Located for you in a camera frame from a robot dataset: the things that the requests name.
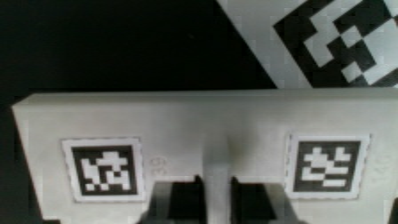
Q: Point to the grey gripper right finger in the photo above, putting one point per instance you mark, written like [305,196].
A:
[260,204]

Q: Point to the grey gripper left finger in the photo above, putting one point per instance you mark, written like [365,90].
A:
[177,204]

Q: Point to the white cabinet door panel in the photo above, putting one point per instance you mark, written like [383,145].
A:
[310,138]

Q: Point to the white marker sheet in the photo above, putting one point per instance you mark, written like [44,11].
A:
[324,40]

